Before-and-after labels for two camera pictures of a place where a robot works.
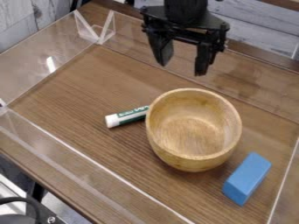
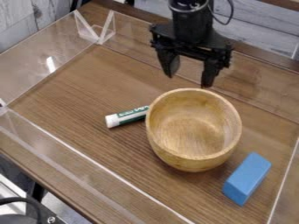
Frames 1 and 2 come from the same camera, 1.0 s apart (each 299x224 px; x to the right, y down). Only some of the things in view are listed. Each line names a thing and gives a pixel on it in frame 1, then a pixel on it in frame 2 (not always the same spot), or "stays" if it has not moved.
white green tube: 128,116 stays
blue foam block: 246,178 stays
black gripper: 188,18 -> 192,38
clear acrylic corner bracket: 96,32 stays
